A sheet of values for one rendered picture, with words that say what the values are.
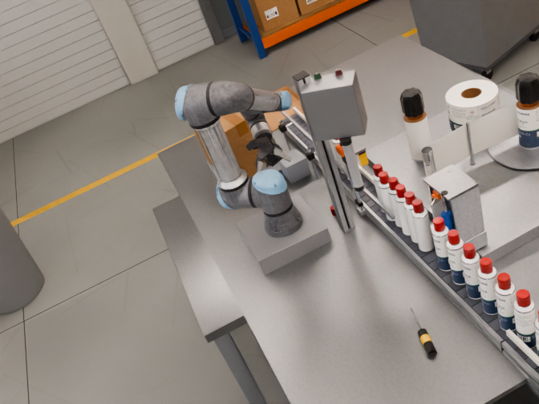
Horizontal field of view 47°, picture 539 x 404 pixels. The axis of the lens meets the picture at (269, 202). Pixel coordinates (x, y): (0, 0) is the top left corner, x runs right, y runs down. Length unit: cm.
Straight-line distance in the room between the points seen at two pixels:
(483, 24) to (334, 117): 251
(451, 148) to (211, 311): 106
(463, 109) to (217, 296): 119
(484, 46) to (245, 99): 265
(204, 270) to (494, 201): 111
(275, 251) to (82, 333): 185
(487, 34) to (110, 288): 293
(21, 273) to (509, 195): 300
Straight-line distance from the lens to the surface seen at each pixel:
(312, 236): 232
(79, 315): 402
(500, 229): 222
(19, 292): 429
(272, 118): 323
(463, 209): 201
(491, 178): 243
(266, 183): 226
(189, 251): 261
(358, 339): 204
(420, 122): 246
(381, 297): 213
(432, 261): 214
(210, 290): 239
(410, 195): 208
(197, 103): 209
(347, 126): 203
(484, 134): 247
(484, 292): 190
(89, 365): 368
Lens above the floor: 240
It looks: 36 degrees down
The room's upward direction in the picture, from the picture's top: 22 degrees counter-clockwise
